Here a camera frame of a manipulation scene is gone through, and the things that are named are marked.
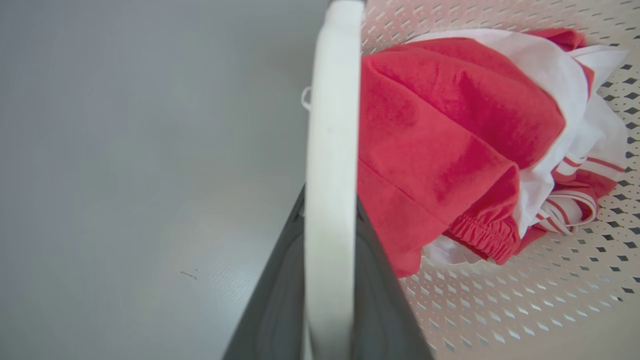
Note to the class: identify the white perforated plastic laundry basket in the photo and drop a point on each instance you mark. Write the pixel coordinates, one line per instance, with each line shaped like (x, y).
(332, 175)

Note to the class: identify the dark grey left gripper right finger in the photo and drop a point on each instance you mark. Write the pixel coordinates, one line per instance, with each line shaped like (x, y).
(385, 310)

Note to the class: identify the red and white garment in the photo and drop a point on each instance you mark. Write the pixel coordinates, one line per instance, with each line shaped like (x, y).
(440, 145)

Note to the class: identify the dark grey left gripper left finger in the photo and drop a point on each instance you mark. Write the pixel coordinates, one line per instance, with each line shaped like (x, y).
(272, 305)

